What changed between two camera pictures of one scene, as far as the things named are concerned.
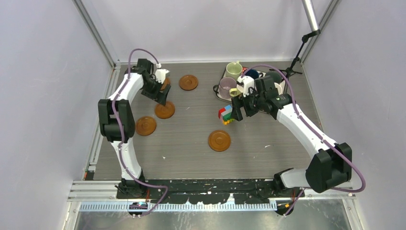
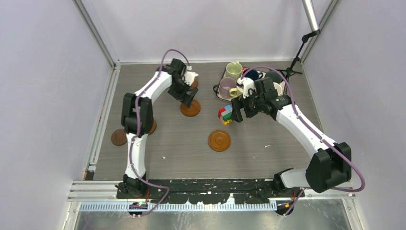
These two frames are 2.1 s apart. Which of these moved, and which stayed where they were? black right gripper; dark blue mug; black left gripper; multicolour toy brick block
Moved: black left gripper
Stayed: black right gripper; multicolour toy brick block; dark blue mug
